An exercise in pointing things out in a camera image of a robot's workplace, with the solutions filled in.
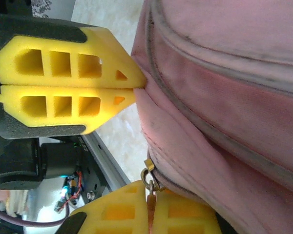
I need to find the aluminium mounting rail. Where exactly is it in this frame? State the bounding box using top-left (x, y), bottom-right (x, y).
top-left (82, 131), bottom-right (131, 195)

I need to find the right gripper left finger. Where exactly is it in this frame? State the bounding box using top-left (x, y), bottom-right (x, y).
top-left (56, 180), bottom-right (152, 234)

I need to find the pink school backpack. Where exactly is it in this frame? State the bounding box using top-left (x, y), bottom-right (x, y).
top-left (130, 0), bottom-right (293, 234)

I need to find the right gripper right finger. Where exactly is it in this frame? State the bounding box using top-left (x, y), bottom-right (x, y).
top-left (150, 189), bottom-right (223, 234)

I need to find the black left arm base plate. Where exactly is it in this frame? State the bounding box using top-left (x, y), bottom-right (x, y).
top-left (78, 165), bottom-right (108, 205)

